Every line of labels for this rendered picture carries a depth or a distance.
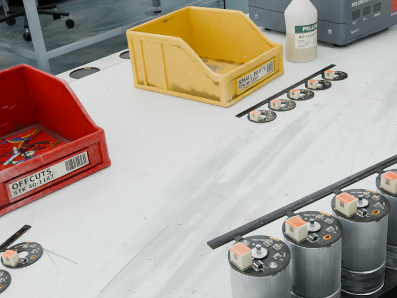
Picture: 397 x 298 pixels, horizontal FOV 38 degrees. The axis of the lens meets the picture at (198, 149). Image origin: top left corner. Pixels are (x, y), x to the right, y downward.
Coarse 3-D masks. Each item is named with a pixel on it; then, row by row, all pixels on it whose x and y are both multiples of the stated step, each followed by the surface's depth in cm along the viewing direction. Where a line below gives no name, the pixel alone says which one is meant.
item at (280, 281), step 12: (252, 252) 23; (264, 252) 23; (288, 264) 23; (240, 276) 22; (276, 276) 22; (288, 276) 23; (240, 288) 23; (252, 288) 22; (264, 288) 22; (276, 288) 22; (288, 288) 23
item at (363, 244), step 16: (352, 224) 25; (368, 224) 25; (384, 224) 25; (352, 240) 25; (368, 240) 25; (384, 240) 25; (352, 256) 25; (368, 256) 25; (384, 256) 26; (352, 272) 26; (368, 272) 26; (384, 272) 26; (352, 288) 26; (368, 288) 26
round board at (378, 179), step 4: (384, 172) 28; (396, 172) 28; (380, 176) 27; (376, 180) 27; (380, 180) 27; (376, 184) 27; (380, 188) 26; (384, 192) 26; (388, 192) 26; (396, 192) 26; (392, 196) 26; (396, 196) 26
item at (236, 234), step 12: (396, 156) 29; (372, 168) 28; (384, 168) 28; (348, 180) 27; (324, 192) 27; (336, 192) 26; (288, 204) 26; (300, 204) 26; (264, 216) 25; (276, 216) 25; (288, 216) 25; (240, 228) 25; (252, 228) 25; (216, 240) 24; (228, 240) 24
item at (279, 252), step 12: (240, 240) 24; (252, 240) 24; (264, 240) 24; (276, 240) 24; (228, 252) 23; (276, 252) 23; (288, 252) 23; (252, 264) 22; (264, 264) 22; (252, 276) 22; (264, 276) 22
